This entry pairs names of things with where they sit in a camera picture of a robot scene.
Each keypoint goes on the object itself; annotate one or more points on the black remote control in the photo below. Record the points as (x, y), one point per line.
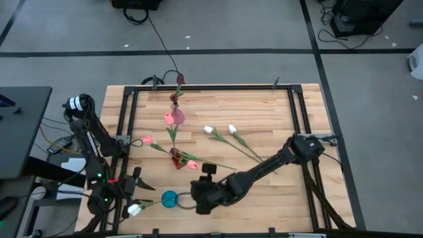
(61, 144)

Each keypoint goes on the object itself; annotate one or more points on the pink artificial tulip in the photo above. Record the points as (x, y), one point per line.
(192, 164)
(147, 139)
(169, 118)

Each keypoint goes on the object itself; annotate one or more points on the pink glass vase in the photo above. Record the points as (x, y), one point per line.
(178, 116)

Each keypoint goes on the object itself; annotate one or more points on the white plastic object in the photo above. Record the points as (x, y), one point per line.
(417, 63)

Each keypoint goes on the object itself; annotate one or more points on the black equipment case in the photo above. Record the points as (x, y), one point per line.
(360, 16)

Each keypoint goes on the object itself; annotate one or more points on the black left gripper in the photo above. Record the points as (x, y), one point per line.
(127, 191)

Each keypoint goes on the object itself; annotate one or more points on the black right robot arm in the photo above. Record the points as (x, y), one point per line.
(264, 165)

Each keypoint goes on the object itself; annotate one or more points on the gray metal mounting plate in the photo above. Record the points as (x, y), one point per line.
(121, 139)
(330, 139)

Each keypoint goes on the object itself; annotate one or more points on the white paper sheet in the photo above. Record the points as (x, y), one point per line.
(71, 180)

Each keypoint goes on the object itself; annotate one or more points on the red glass vase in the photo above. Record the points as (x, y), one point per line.
(177, 163)

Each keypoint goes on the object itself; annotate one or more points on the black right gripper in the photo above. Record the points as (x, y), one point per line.
(208, 195)

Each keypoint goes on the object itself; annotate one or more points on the black floor box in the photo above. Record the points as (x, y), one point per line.
(135, 3)

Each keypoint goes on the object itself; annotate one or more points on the black desk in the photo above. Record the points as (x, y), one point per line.
(23, 132)

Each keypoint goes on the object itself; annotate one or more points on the black metal table frame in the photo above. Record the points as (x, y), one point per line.
(211, 87)

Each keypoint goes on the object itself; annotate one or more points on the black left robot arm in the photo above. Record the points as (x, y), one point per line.
(94, 142)

